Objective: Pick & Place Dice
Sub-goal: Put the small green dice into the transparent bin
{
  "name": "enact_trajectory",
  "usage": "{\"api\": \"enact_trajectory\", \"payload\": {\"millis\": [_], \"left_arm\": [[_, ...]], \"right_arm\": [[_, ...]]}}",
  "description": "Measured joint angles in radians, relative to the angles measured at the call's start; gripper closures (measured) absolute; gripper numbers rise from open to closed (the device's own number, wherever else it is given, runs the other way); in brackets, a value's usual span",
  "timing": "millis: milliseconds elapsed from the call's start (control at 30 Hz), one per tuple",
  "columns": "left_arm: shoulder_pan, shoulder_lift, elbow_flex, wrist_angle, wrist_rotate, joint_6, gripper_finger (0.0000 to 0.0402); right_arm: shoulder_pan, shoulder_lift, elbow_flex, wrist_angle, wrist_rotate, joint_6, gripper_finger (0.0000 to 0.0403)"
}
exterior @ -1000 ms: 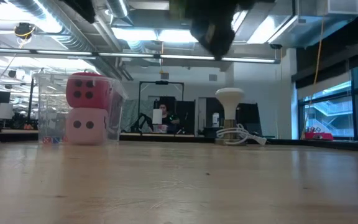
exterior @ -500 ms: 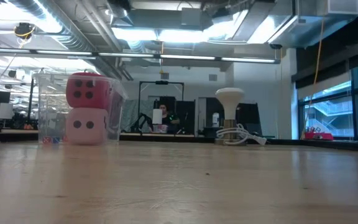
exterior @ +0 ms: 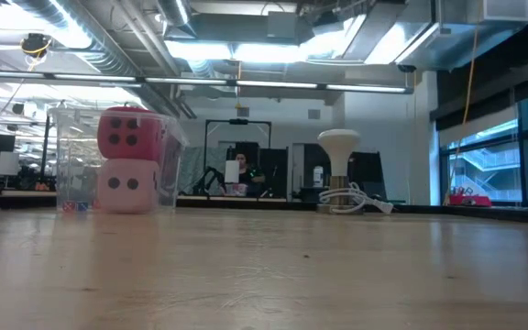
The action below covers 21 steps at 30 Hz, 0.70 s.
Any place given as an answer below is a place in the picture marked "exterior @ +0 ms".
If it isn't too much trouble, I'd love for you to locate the large red plush die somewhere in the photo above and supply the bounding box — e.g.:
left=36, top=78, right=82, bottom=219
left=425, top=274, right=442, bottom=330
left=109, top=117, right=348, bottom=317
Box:
left=96, top=105, right=167, bottom=162

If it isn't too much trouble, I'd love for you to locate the large pink plush die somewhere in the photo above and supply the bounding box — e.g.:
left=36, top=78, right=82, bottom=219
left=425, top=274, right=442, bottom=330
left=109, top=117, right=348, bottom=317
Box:
left=96, top=158, right=161, bottom=215

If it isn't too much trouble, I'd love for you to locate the person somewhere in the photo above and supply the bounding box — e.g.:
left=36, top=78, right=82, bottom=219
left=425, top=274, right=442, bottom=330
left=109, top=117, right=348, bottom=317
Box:
left=233, top=151, right=267, bottom=198

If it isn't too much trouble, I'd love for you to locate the white bulb lamp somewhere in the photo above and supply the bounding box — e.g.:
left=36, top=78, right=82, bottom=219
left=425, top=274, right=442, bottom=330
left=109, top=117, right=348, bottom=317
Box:
left=316, top=128, right=362, bottom=215

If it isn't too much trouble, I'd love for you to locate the long ceiling light strip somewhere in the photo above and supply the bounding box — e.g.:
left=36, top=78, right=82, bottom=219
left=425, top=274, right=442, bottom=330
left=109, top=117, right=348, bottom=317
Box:
left=0, top=68, right=414, bottom=95

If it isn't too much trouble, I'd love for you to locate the clear plastic container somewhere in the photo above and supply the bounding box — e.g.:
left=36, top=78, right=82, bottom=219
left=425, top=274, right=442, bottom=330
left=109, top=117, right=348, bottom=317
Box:
left=47, top=104, right=192, bottom=215

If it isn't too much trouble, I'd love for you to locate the red bin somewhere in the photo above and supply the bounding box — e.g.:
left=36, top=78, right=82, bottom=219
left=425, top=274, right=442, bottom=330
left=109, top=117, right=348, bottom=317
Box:
left=446, top=186, right=493, bottom=208

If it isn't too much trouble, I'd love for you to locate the white monitor back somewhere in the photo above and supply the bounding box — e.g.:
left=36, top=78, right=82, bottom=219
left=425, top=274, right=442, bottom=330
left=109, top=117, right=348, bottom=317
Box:
left=0, top=150, right=20, bottom=177

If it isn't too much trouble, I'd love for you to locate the black gantry frame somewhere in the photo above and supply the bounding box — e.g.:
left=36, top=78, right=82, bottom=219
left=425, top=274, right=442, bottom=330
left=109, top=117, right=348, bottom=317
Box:
left=203, top=118, right=273, bottom=162

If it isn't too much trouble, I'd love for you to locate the white lamp cable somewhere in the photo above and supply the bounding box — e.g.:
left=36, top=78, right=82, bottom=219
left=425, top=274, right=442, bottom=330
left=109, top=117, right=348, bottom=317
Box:
left=318, top=181, right=395, bottom=215

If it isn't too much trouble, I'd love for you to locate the hanging yellow cable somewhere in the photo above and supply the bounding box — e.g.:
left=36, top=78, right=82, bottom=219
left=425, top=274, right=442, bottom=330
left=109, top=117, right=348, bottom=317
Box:
left=442, top=0, right=483, bottom=205

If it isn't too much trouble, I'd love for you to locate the black aluminium table frame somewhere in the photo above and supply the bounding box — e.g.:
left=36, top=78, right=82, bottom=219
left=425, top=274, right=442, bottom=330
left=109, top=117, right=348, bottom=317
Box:
left=0, top=190, right=528, bottom=226

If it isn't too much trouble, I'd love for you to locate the black yellow cable reel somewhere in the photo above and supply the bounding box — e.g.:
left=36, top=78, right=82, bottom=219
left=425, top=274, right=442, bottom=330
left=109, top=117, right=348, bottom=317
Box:
left=19, top=32, right=54, bottom=60

